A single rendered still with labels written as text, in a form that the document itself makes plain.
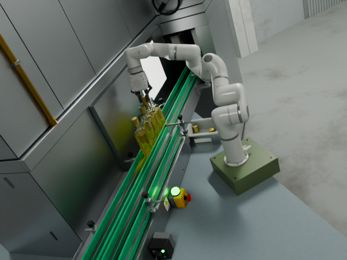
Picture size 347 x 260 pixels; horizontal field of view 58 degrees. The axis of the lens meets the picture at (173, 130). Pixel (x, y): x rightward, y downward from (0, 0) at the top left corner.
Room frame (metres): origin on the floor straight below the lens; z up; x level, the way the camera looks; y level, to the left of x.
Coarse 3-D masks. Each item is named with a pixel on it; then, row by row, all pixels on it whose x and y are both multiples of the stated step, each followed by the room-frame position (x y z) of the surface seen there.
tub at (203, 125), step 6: (192, 120) 1.77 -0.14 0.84; (198, 120) 1.75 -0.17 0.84; (204, 120) 1.73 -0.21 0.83; (210, 120) 1.71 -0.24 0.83; (198, 126) 1.75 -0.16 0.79; (204, 126) 1.73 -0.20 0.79; (210, 126) 1.71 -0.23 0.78; (192, 132) 1.72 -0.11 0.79; (198, 132) 1.72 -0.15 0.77; (204, 132) 1.69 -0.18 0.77; (216, 132) 1.54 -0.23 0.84
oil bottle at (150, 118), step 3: (147, 117) 1.57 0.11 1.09; (150, 117) 1.57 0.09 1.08; (147, 120) 1.55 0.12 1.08; (150, 120) 1.55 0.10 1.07; (153, 120) 1.58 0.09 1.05; (150, 123) 1.55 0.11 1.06; (153, 123) 1.57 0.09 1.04; (153, 126) 1.56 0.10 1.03; (156, 126) 1.58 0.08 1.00; (153, 129) 1.55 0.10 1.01; (156, 129) 1.57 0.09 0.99; (156, 132) 1.56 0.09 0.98; (159, 132) 1.58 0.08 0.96; (156, 135) 1.55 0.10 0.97
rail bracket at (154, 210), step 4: (144, 192) 1.07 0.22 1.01; (144, 196) 1.05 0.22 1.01; (148, 200) 1.06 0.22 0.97; (160, 200) 1.04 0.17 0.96; (148, 204) 1.05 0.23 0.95; (152, 208) 1.06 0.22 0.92; (156, 208) 1.07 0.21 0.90; (152, 212) 1.05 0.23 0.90; (156, 212) 1.06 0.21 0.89; (152, 216) 1.05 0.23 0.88
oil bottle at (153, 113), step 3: (150, 111) 1.62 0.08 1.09; (153, 111) 1.62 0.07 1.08; (150, 114) 1.60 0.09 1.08; (153, 114) 1.60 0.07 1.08; (156, 114) 1.63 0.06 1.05; (153, 117) 1.60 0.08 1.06; (156, 117) 1.62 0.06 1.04; (156, 120) 1.61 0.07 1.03; (159, 120) 1.63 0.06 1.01; (156, 123) 1.60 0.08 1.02; (159, 123) 1.62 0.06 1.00; (159, 126) 1.61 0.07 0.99; (162, 126) 1.64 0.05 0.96; (159, 129) 1.60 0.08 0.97
